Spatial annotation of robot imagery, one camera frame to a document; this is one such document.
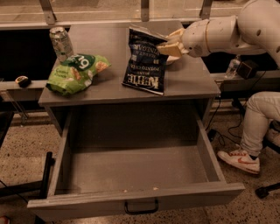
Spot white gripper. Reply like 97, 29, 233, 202
157, 19, 210, 58

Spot blue Kettle chip bag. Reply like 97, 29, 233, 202
122, 24, 168, 95

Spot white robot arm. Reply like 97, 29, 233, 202
157, 0, 280, 66

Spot grey cabinet counter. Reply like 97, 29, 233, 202
38, 20, 221, 136

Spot green chip bag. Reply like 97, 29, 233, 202
46, 54, 111, 95

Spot open grey drawer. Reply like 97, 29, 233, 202
28, 110, 244, 221

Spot white bowl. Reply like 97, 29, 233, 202
166, 56, 179, 66

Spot clear water bottle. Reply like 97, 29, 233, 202
225, 55, 241, 79

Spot small black box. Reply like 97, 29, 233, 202
237, 59, 258, 80

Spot person leg white trousers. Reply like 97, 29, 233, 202
241, 91, 280, 158

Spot silver green soda can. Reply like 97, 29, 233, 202
49, 26, 74, 62

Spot white red sneaker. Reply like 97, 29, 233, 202
217, 150, 260, 174

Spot black yellow tape measure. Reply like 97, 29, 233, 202
15, 75, 32, 88

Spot black chair base right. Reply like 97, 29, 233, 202
255, 183, 280, 199

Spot black chair base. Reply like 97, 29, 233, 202
255, 183, 280, 199
0, 151, 55, 199

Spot black chair base left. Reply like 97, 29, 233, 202
0, 151, 55, 199

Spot black floor cable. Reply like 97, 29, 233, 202
205, 97, 249, 147

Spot black drawer handle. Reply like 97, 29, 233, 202
124, 199, 159, 215

